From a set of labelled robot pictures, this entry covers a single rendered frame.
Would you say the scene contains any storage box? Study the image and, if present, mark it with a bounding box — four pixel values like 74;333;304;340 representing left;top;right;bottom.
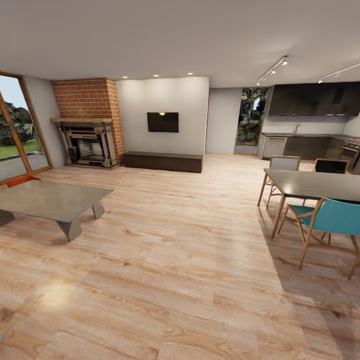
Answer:
6;176;40;188

